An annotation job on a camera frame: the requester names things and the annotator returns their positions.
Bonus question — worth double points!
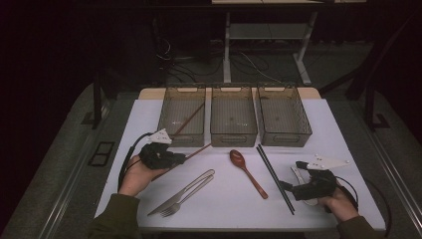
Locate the bundle of floor cables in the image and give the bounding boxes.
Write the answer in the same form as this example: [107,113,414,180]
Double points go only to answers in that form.
[152,19,290,85]

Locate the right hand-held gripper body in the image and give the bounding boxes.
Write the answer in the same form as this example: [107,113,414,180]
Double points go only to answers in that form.
[292,153,351,202]

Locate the person's left hand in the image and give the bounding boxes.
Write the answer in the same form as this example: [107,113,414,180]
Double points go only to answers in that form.
[117,163,167,197]

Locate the right hand-held gripper cable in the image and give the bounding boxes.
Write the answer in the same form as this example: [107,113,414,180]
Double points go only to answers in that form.
[334,175,392,239]

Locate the clear brown plastic bin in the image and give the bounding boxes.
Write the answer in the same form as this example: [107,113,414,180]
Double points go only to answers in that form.
[257,86,314,147]
[210,87,259,148]
[156,87,207,148]

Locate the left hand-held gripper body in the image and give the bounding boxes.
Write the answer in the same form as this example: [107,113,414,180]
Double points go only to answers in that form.
[138,128,177,171]

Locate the black chopstick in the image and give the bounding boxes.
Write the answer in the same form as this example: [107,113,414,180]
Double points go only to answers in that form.
[256,146,295,216]
[258,144,296,215]

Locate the black metal stand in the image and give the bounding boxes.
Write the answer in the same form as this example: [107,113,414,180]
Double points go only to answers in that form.
[319,13,422,132]
[81,66,112,130]

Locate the person's right hand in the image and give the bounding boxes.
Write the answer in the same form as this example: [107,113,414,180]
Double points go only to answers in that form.
[317,185,359,223]

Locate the red-brown wooden spoon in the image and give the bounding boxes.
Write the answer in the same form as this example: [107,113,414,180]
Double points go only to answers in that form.
[229,148,269,200]

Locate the white metal desk frame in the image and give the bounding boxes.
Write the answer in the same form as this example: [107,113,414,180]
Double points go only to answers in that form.
[211,0,367,87]

